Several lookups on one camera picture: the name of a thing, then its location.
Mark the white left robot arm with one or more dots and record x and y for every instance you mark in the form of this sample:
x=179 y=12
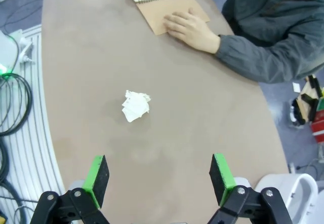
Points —
x=7 y=51

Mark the white paper ball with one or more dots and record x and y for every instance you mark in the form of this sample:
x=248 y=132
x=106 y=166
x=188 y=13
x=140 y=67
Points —
x=135 y=105

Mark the seated person grey jacket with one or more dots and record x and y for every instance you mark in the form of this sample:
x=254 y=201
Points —
x=265 y=6

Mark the white ribbed base platform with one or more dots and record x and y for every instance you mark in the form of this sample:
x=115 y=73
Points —
x=33 y=132

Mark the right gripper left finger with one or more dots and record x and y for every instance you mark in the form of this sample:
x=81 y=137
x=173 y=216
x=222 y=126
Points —
x=98 y=181

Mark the spiral notebook brown cover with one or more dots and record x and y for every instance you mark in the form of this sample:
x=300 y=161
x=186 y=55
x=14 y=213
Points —
x=164 y=6

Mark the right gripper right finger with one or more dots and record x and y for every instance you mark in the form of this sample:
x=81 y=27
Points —
x=221 y=178

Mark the person's left forearm grey sleeve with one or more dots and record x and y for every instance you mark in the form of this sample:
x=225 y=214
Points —
x=265 y=61

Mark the small white floor card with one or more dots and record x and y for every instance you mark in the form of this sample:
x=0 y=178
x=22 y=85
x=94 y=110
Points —
x=297 y=87

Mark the white round trash bin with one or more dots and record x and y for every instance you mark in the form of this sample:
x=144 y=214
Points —
x=301 y=201

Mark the red recycling bin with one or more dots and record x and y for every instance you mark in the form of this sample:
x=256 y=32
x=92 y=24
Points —
x=318 y=131

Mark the person's left hand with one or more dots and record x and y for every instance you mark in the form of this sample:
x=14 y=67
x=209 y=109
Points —
x=192 y=31

